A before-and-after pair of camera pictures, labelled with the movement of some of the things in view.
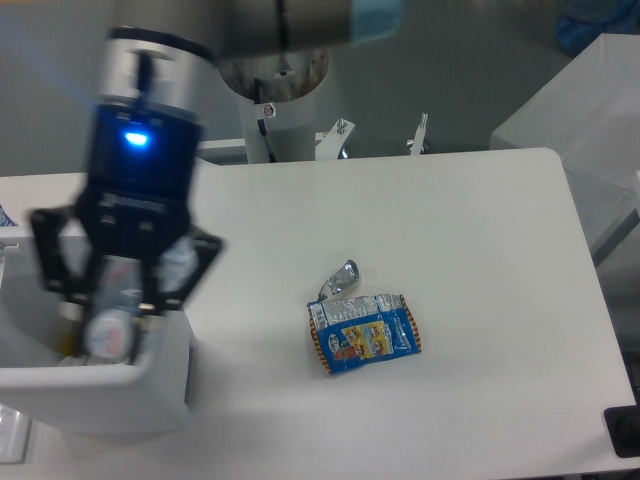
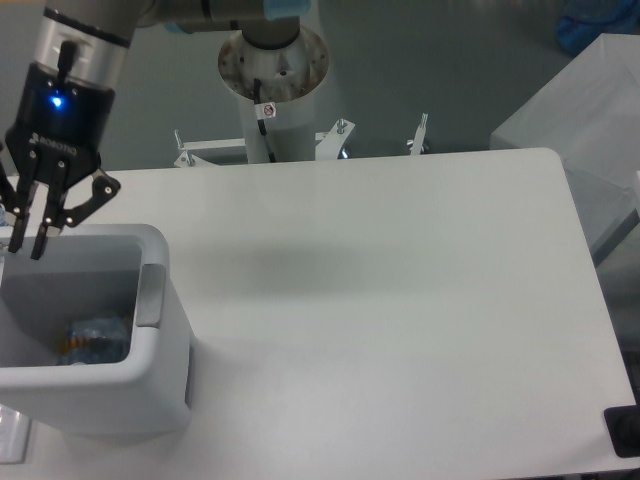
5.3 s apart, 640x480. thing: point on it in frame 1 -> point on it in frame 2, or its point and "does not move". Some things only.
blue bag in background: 582,21 does not move
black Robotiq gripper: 143,179 -> 60,129
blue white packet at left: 5,219 does not move
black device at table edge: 623,426 does not move
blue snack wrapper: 353,332 -> 72,342
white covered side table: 588,115 does not move
